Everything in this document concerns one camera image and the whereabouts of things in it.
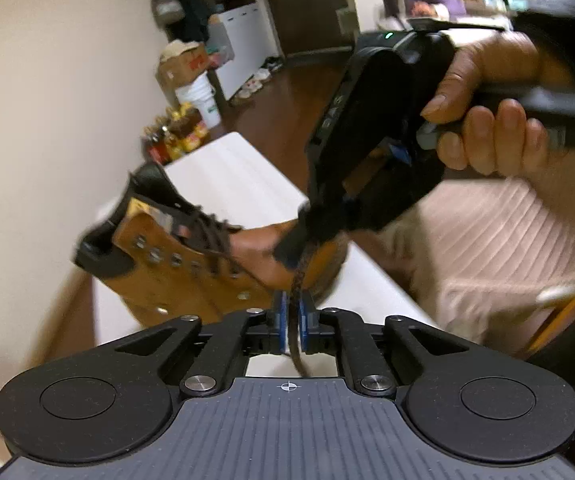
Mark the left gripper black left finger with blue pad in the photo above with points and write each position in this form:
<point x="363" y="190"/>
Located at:
<point x="224" y="349"/>

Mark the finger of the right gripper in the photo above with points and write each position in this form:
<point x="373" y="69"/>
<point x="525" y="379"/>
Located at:
<point x="298" y="241"/>

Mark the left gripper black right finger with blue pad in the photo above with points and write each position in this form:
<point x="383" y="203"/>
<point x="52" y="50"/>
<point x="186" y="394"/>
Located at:
<point x="344" y="336"/>

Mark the brown leather lace-up boot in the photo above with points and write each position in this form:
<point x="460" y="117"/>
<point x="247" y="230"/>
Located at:
<point x="165" y="257"/>

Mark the dark brown shoelace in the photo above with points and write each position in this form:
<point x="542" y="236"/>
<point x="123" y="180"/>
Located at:
<point x="295" y="299"/>

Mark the bottles and snack packs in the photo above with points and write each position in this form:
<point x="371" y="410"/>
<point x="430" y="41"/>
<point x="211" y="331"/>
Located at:
<point x="179" y="132"/>

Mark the white plastic bucket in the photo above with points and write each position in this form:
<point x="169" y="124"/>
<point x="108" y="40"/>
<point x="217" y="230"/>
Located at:
<point x="201" y="94"/>

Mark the cardboard box with clutter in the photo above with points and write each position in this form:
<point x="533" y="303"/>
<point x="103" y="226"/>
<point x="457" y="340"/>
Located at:
<point x="180" y="63"/>

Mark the white cabinet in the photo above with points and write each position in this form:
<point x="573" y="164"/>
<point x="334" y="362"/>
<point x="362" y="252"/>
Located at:
<point x="249" y="26"/>

